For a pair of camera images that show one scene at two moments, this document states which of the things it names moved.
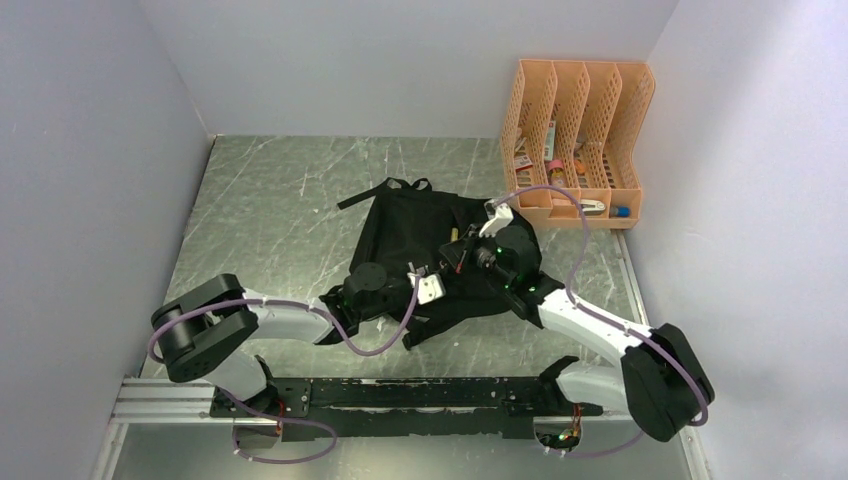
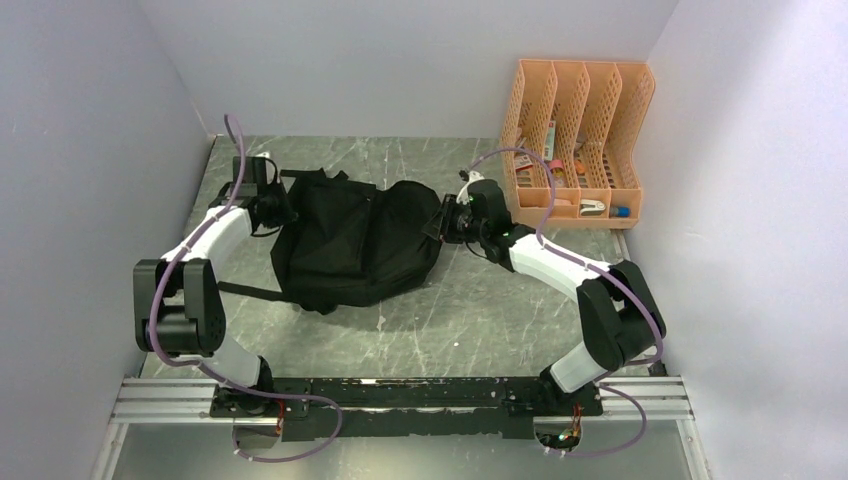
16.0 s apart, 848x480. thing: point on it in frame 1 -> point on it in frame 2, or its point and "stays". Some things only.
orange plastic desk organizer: [567, 144] stays
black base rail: [396, 408] stays
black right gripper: [461, 252] -> [440, 226]
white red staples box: [522, 165] stays
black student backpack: [405, 228] -> [351, 243]
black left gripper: [408, 307] -> [286, 214]
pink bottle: [557, 173] stays
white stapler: [592, 207] stays
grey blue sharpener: [620, 211] stays
